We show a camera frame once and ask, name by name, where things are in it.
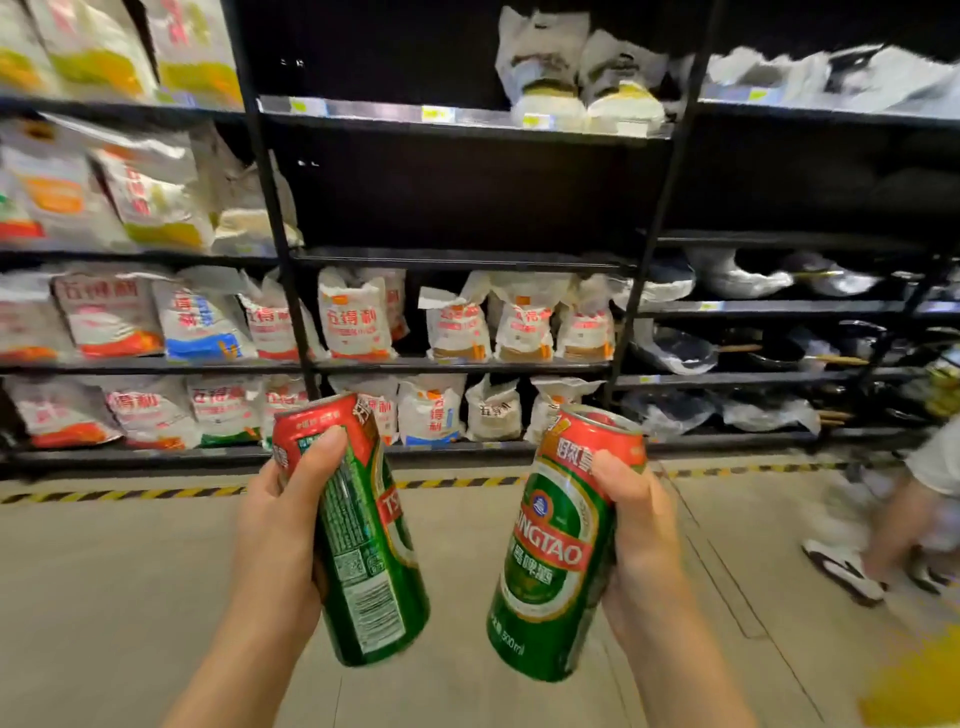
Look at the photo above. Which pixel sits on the person's right hand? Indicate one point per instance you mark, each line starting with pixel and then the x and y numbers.
pixel 641 540

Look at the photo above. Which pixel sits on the person's left hand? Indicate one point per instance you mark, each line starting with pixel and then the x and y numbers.
pixel 274 532

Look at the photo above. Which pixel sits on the person's right thumb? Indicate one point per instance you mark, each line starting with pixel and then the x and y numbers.
pixel 622 480

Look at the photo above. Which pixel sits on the person's left thumb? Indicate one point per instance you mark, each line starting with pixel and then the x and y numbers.
pixel 319 469

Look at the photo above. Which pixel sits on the green red beer can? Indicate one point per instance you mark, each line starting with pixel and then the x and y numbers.
pixel 371 570
pixel 551 555

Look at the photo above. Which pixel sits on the person's left forearm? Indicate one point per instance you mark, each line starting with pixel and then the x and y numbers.
pixel 247 660

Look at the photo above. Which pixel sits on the person's right forearm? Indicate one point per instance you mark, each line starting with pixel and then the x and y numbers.
pixel 679 667

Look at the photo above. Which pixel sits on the row of white flour bags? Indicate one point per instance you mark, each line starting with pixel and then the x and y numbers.
pixel 352 315
pixel 431 412

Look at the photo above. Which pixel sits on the yellow black striped floor tape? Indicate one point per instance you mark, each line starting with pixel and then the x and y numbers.
pixel 150 493

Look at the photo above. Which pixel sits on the row of plastic-wrapped pans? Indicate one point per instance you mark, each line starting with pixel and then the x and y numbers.
pixel 742 281

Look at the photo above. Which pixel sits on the black metal shelf rack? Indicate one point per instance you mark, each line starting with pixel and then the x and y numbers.
pixel 262 172
pixel 457 259
pixel 787 307

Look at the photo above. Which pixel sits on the plain white flour bag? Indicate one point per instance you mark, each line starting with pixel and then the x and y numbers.
pixel 244 214

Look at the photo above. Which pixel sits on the white flour bag yellow print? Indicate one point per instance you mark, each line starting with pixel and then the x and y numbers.
pixel 19 52
pixel 154 195
pixel 195 60
pixel 94 52

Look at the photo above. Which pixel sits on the small yellow price label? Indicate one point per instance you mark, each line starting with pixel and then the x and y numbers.
pixel 300 106
pixel 438 114
pixel 537 121
pixel 757 95

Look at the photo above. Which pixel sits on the white flour bag orange print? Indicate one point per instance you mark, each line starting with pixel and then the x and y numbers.
pixel 56 187

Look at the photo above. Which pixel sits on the white bag dark yellow print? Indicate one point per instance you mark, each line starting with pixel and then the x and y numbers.
pixel 622 86
pixel 540 67

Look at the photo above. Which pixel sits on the white flour bag red print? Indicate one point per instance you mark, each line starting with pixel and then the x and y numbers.
pixel 11 214

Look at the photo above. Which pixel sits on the pile of white plastic packages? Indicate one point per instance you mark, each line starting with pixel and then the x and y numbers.
pixel 847 79

